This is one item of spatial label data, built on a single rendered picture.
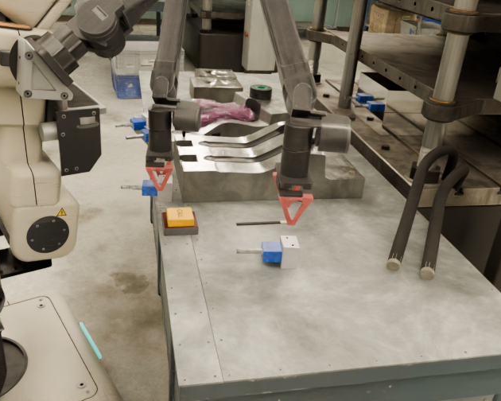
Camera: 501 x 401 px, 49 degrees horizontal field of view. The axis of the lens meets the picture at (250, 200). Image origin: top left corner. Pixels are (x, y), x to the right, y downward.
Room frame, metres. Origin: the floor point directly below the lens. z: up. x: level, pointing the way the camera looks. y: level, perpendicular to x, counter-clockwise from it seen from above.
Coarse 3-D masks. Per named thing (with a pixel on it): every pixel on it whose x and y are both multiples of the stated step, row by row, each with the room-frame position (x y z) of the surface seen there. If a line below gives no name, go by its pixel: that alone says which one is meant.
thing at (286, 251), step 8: (280, 240) 1.03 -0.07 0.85; (288, 240) 1.02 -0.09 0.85; (296, 240) 1.02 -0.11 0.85; (240, 248) 1.00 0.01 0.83; (248, 248) 1.01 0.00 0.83; (256, 248) 1.01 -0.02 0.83; (264, 248) 1.00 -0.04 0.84; (272, 248) 1.00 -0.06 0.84; (280, 248) 1.01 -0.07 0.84; (288, 248) 0.99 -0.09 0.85; (296, 248) 0.99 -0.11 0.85; (264, 256) 0.99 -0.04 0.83; (272, 256) 0.99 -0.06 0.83; (280, 256) 0.99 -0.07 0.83; (288, 256) 0.99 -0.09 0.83; (296, 256) 0.99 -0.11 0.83; (280, 264) 1.00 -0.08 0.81; (288, 264) 0.99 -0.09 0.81; (296, 264) 0.99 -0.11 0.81
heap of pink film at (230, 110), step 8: (200, 104) 1.76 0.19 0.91; (208, 104) 1.77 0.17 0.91; (216, 104) 1.81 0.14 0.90; (224, 104) 1.81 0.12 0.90; (232, 104) 1.82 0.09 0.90; (208, 112) 1.69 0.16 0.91; (216, 112) 1.68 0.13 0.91; (224, 112) 1.71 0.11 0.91; (232, 112) 1.71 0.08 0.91; (240, 112) 1.74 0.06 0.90; (248, 112) 1.77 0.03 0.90; (208, 120) 1.65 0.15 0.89; (240, 120) 1.71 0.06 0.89; (248, 120) 1.73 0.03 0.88
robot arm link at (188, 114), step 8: (160, 80) 1.30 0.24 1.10; (160, 88) 1.29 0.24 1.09; (152, 96) 1.27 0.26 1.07; (160, 96) 1.27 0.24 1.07; (168, 104) 1.30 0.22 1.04; (176, 104) 1.30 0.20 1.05; (184, 104) 1.28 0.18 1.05; (192, 104) 1.29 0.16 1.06; (176, 112) 1.26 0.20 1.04; (184, 112) 1.26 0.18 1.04; (192, 112) 1.26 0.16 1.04; (200, 112) 1.29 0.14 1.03; (176, 120) 1.25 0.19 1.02; (184, 120) 1.25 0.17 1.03; (192, 120) 1.25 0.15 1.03; (200, 120) 1.30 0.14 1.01; (176, 128) 1.26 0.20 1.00; (184, 128) 1.25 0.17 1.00; (192, 128) 1.25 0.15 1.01
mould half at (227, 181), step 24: (264, 144) 1.47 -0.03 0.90; (192, 168) 1.28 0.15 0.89; (216, 168) 1.29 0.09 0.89; (240, 168) 1.32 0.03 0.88; (264, 168) 1.33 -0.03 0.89; (312, 168) 1.34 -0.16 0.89; (336, 168) 1.44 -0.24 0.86; (192, 192) 1.26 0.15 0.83; (216, 192) 1.28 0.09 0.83; (240, 192) 1.29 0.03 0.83; (264, 192) 1.31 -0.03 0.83; (312, 192) 1.34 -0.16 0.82; (336, 192) 1.36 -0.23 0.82; (360, 192) 1.38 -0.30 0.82
